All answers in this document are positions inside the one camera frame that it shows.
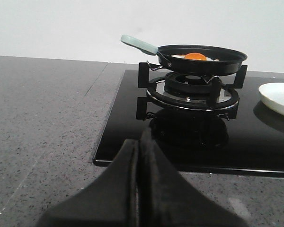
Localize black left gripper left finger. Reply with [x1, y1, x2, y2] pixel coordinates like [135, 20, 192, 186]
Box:
[37, 139, 138, 227]

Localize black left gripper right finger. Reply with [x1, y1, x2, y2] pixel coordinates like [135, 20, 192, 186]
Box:
[139, 128, 247, 227]

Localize black frying pan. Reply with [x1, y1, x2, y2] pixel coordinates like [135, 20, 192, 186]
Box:
[121, 35, 247, 76]

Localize fried egg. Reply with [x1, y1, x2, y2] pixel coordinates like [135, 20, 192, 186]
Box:
[172, 52, 219, 61]

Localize white round plate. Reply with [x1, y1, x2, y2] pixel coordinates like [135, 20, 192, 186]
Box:
[258, 82, 284, 116]

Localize left black pan support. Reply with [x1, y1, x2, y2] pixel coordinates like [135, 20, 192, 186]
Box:
[138, 62, 247, 112]

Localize black glass gas cooktop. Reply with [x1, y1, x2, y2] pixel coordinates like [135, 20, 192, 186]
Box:
[93, 70, 284, 177]

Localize left black gas burner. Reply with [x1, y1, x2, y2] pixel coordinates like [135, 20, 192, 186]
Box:
[164, 72, 222, 97]

